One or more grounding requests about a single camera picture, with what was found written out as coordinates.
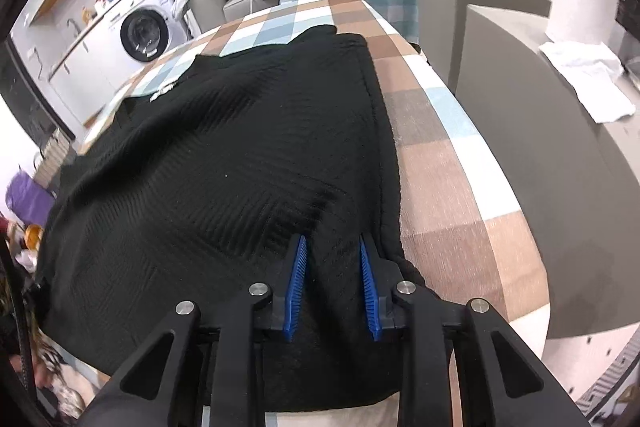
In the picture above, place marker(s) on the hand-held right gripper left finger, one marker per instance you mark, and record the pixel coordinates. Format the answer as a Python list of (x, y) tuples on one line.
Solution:
[(297, 287)]

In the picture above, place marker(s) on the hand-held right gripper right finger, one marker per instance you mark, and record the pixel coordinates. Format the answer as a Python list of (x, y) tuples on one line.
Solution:
[(370, 292)]

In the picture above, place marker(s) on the black knit sweater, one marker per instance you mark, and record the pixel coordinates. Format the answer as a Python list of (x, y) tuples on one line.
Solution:
[(225, 157)]

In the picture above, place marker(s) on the brown blue checkered blanket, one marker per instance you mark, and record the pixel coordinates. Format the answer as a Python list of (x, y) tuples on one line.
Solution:
[(450, 182)]

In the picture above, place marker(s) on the low beige cabinet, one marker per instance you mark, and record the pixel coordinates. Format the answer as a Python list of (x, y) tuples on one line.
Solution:
[(550, 187)]

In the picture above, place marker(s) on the grey striped rug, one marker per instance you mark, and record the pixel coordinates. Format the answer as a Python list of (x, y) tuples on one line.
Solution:
[(605, 382)]

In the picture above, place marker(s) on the orange round container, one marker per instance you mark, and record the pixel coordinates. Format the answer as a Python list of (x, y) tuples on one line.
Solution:
[(32, 237)]

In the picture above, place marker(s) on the white ribbed rack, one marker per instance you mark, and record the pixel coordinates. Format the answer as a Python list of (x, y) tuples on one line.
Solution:
[(55, 154)]

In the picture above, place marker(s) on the tall beige cabinet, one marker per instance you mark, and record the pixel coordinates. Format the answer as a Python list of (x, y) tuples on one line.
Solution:
[(440, 22)]

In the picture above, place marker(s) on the purple bag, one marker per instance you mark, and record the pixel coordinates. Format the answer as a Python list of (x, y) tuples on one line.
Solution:
[(27, 199)]

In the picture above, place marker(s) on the teal plaid table cover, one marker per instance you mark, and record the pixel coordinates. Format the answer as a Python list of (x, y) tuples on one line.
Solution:
[(395, 7)]

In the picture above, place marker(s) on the white washing machine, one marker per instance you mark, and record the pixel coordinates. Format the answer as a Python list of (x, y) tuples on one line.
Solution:
[(145, 34)]

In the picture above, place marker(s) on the white kitchen base cabinet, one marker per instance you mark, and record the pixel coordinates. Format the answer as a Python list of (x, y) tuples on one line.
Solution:
[(85, 72)]

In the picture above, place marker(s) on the white paper towel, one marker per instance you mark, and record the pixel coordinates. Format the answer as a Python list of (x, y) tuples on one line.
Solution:
[(590, 77)]

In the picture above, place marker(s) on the black glass cabinet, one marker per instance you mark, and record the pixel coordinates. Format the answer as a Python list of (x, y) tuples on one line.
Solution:
[(25, 102)]

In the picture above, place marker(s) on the yellow bottle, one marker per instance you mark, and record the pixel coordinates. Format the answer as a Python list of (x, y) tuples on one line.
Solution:
[(87, 13)]

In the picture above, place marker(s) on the metal faucet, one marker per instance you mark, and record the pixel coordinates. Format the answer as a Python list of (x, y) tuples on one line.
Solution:
[(72, 24)]

